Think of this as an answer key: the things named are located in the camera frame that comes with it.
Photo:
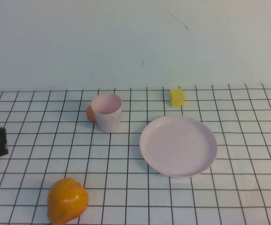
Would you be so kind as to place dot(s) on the pale pink plastic cup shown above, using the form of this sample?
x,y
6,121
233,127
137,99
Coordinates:
x,y
109,119

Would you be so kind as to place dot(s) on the pale pink round plate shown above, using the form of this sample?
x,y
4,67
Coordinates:
x,y
177,147

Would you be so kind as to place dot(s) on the white black-grid tablecloth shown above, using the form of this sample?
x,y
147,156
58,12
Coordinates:
x,y
44,152

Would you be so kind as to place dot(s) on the orange yellow toy pear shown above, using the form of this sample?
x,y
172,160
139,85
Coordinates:
x,y
66,201

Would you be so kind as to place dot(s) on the orange foam cube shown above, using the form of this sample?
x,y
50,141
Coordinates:
x,y
89,114

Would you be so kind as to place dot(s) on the yellow foam cube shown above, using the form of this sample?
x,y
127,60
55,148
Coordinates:
x,y
177,97

